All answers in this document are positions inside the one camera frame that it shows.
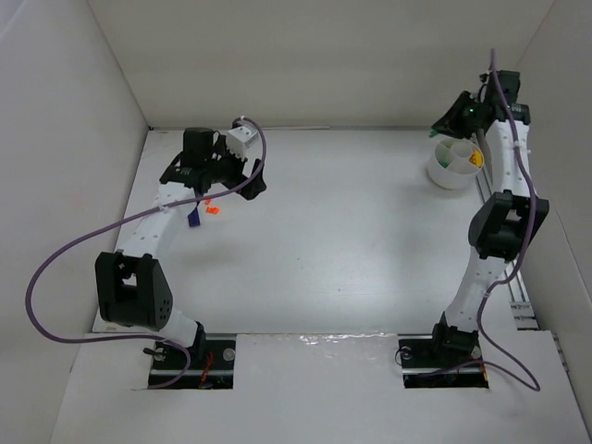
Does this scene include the yellow lego plate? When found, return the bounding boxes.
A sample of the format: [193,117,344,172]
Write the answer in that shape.
[469,150,484,168]

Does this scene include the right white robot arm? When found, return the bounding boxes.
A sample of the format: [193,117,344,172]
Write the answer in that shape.
[427,68,549,366]

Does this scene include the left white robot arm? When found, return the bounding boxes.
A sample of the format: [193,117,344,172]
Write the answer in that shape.
[94,118,266,358]

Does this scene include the purple lego brick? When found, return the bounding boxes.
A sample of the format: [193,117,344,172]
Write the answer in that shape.
[187,206,201,228]

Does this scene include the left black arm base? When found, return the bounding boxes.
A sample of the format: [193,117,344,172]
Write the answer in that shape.
[142,334,237,390]

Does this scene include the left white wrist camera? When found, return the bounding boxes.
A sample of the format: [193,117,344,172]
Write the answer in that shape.
[226,126,259,160]

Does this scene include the white divided round container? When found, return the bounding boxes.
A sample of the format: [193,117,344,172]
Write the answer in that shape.
[427,139,482,191]

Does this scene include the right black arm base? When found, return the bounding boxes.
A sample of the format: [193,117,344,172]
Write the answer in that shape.
[395,335,488,389]

